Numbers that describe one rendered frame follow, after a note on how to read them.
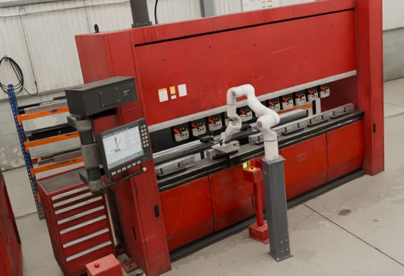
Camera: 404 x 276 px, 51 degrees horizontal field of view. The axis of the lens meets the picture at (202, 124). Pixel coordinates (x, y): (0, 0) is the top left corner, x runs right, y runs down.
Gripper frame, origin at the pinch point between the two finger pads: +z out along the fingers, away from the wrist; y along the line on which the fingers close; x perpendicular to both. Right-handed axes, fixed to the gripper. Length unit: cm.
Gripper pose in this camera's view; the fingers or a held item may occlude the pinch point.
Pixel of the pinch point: (223, 143)
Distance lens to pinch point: 442.9
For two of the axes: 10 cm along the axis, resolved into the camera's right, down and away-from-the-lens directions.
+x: 5.4, 7.2, -4.3
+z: -2.9, 6.4, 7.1
